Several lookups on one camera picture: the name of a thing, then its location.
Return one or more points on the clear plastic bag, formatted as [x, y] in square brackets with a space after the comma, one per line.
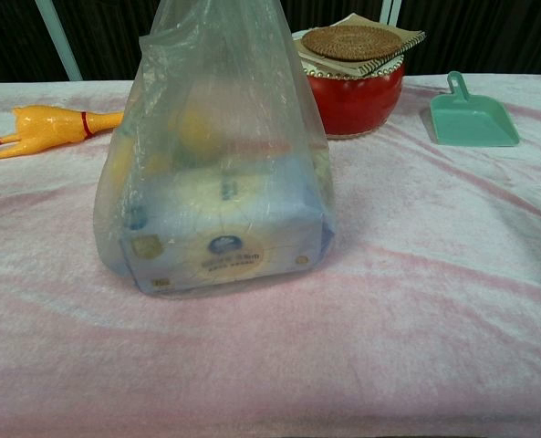
[215, 55]

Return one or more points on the yellow round fruit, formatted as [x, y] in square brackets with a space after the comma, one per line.
[199, 130]

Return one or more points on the blue white tissue pack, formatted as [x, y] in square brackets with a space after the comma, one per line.
[224, 228]

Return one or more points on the pink plush table cloth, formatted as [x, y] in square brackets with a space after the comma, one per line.
[388, 274]

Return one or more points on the round woven rattan coaster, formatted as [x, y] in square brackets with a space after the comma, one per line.
[352, 42]

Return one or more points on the green plastic dustpan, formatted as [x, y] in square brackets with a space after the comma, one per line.
[473, 123]

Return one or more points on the brown spiral notebook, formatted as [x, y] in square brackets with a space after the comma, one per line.
[409, 38]

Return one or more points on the yellow rubber chicken toy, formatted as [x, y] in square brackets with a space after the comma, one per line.
[46, 125]

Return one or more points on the black pleated curtain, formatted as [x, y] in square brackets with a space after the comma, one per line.
[5, 36]

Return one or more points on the white frame pole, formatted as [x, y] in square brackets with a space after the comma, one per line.
[60, 41]
[391, 11]

